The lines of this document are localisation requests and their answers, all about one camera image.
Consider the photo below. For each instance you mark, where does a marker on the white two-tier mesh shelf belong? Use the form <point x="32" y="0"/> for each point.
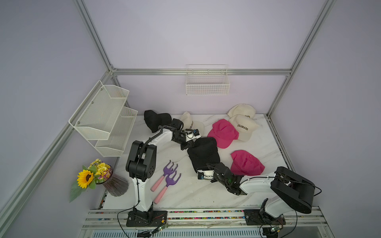
<point x="104" y="120"/>

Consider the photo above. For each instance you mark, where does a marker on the pink cap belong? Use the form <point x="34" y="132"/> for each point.
<point x="224" y="133"/>
<point x="246" y="164"/>

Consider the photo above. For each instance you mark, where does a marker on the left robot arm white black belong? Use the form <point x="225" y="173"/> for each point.
<point x="141" y="163"/>

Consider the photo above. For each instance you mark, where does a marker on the cream colorado cap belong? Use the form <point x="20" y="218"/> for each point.
<point x="245" y="126"/>
<point x="242" y="109"/>
<point x="190" y="123"/>

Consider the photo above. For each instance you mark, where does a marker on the purple pink garden fork upper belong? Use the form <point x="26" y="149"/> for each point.
<point x="169" y="169"/>

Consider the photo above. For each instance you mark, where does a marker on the purple pink garden fork lower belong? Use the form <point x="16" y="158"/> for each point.
<point x="170" y="180"/>

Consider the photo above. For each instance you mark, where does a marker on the white wire wall basket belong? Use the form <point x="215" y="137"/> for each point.
<point x="207" y="80"/>

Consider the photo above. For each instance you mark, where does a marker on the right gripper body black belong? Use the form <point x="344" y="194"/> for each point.
<point x="222" y="181"/>

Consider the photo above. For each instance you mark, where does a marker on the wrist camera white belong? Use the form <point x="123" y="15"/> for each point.
<point x="192" y="134"/>
<point x="205" y="174"/>

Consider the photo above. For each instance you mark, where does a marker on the black cap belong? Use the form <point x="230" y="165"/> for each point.
<point x="153" y="120"/>
<point x="204" y="151"/>

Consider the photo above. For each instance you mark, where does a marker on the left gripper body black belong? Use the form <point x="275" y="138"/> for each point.
<point x="181" y="140"/>

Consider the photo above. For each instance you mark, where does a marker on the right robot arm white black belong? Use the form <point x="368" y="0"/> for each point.
<point x="292" y="191"/>

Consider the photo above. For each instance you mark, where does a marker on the aluminium front rail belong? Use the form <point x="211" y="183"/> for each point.
<point x="205" y="223"/>

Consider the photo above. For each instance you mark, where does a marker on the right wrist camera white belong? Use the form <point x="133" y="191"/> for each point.
<point x="205" y="174"/>

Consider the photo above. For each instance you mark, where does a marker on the purple pink garden fork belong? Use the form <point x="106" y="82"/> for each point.
<point x="170" y="180"/>
<point x="169" y="169"/>

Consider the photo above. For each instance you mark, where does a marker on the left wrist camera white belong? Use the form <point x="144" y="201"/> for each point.
<point x="192" y="134"/>

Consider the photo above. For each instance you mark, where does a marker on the dark glass flower vase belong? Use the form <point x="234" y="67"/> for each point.
<point x="116" y="185"/>

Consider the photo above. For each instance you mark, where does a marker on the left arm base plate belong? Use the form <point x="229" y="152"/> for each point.
<point x="151" y="218"/>

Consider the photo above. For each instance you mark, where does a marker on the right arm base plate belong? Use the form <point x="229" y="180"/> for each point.
<point x="259" y="217"/>

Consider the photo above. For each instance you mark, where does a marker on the sunflower bouquet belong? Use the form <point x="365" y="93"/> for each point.
<point x="89" y="177"/>

